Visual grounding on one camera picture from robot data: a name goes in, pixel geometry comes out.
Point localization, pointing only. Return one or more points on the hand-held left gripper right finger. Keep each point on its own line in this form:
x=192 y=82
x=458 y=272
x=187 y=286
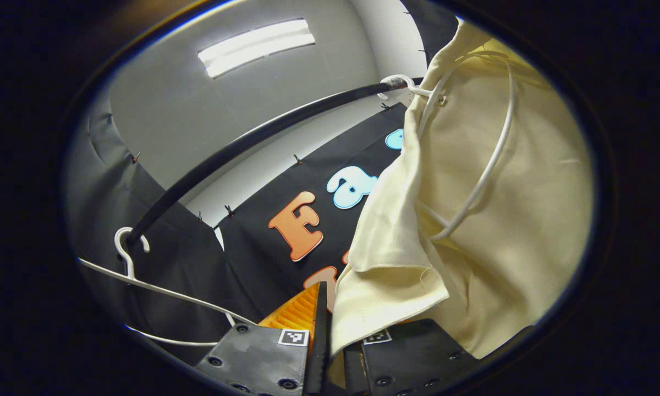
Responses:
x=412 y=357

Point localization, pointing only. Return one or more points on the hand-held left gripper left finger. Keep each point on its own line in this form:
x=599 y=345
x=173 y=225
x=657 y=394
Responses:
x=253 y=357

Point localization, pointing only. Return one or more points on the black backdrop cloth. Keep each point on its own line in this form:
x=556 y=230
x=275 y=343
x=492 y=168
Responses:
x=253 y=247

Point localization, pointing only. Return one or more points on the ceiling light panel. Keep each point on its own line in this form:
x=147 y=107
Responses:
x=253 y=47

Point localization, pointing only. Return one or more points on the black garment rack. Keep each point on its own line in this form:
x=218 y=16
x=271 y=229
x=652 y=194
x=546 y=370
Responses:
x=253 y=137

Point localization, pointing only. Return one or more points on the white clothes hanger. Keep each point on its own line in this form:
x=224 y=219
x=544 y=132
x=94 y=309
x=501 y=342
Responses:
x=127 y=264
x=421 y=91

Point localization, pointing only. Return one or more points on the cream button shirt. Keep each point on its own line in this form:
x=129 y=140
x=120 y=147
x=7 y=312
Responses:
x=528 y=220

